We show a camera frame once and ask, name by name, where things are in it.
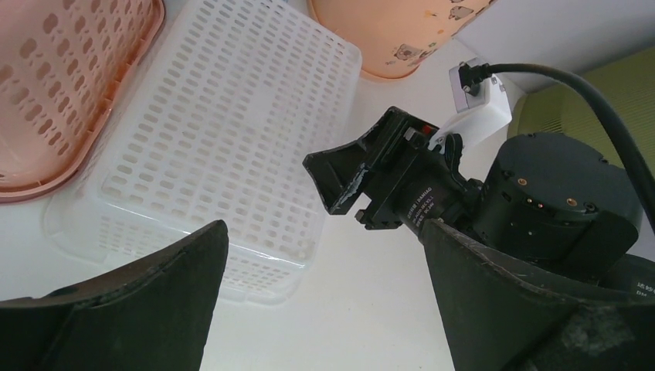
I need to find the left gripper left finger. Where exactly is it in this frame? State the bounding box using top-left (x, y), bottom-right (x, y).
top-left (1, 220), bottom-right (229, 370)

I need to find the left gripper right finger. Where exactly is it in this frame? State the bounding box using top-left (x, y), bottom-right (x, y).
top-left (420, 220), bottom-right (654, 370)

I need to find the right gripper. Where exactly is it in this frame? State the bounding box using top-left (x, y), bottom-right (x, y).
top-left (303, 107), bottom-right (641, 282)

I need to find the clear white plastic tray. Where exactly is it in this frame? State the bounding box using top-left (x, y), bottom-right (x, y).
top-left (42, 1), bottom-right (361, 305)

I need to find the orange capybara bucket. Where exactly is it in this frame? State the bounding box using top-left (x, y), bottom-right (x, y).
top-left (307, 0), bottom-right (494, 82)

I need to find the green mesh waste bin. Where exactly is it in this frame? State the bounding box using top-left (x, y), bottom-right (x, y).
top-left (507, 48), bottom-right (654, 171)

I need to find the pink plastic basket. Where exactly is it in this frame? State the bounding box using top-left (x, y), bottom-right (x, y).
top-left (1, 0), bottom-right (165, 203)

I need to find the right black cable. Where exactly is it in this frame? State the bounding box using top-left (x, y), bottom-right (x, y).
top-left (457, 61), bottom-right (655, 237)

